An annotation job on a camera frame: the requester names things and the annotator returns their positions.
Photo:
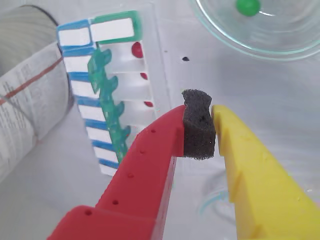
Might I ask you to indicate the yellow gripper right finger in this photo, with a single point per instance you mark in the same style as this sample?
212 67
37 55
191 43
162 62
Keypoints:
262 190

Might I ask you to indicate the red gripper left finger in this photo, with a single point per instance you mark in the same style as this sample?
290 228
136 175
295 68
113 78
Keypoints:
140 185

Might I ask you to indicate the plain red candy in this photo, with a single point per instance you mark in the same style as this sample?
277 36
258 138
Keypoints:
148 103

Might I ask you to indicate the red candy with text print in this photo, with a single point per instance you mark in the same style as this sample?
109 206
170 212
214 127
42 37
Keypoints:
144 76

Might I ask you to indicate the red candy with m print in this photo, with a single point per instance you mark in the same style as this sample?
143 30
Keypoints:
137 48

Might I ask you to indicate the green candy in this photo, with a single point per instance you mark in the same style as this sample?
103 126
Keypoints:
247 6

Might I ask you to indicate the weekly pill organizer box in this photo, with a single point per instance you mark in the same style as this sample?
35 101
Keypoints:
110 30

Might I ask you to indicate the white table cover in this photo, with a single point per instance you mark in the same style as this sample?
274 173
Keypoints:
250 87

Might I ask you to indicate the rolled newspaper with rubber band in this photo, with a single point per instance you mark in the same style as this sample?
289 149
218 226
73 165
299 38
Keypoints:
25 100

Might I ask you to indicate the glass bowl with green candies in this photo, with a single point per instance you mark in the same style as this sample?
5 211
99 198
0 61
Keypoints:
275 37

